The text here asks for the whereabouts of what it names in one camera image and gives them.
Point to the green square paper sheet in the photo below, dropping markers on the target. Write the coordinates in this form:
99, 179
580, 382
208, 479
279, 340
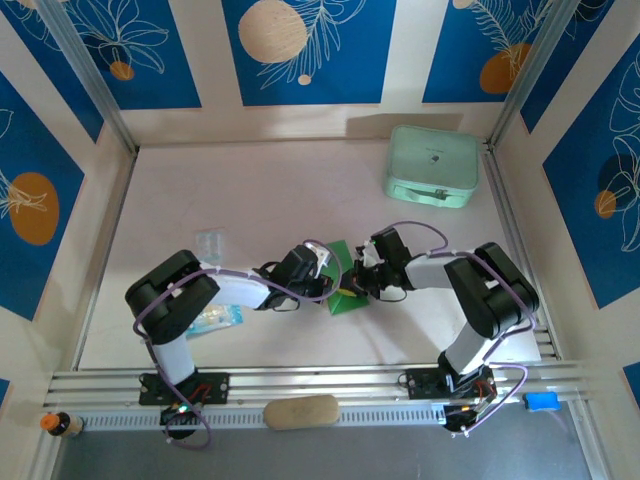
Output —
342, 255

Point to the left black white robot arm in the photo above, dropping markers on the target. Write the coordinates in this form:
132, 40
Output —
170, 295

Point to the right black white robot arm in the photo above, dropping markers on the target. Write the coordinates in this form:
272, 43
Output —
490, 295

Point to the blue snack packet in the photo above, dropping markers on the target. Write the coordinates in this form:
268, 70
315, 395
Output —
220, 317

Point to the small clear plastic packet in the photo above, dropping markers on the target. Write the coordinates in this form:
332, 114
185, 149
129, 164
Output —
209, 247

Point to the mint green zipper case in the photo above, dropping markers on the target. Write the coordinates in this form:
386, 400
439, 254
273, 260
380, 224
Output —
430, 160

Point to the beige oval wooden block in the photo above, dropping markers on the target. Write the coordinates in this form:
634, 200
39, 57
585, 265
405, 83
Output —
301, 412

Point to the small blue box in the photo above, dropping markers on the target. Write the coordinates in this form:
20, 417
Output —
541, 401

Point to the small bottle with orange cap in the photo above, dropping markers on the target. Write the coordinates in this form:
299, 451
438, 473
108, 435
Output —
62, 424

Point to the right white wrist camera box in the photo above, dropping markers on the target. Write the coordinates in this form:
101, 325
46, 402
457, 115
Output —
370, 259

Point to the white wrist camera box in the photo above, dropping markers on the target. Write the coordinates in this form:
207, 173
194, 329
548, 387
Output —
320, 252
370, 259

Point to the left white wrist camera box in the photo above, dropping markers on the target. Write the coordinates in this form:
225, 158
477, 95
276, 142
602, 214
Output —
320, 252

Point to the aluminium mounting rail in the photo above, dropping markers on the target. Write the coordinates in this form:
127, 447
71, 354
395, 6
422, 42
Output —
320, 380

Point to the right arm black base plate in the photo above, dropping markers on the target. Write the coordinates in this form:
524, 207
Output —
420, 385

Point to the aluminium side rail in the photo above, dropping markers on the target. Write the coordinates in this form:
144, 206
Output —
500, 192

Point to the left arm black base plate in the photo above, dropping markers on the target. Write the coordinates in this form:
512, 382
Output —
220, 387

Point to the aluminium frame post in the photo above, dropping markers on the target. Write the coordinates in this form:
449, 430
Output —
533, 75
90, 75

